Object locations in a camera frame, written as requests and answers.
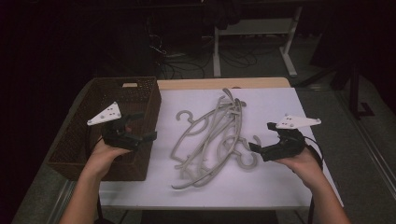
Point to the light grey plastic hanger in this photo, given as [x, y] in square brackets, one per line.
[228, 93]
[185, 111]
[249, 169]
[257, 140]

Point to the person's left hand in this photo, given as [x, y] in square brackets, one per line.
[104, 157]

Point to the brown wicker basket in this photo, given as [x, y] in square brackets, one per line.
[77, 146]

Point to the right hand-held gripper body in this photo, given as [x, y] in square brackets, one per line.
[292, 122]

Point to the white metal desk frame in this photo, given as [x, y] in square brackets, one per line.
[217, 53]

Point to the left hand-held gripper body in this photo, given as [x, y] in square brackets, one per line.
[110, 114]

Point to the black metal stand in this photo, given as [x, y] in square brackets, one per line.
[355, 93]

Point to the person's right hand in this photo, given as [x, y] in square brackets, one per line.
[306, 168]

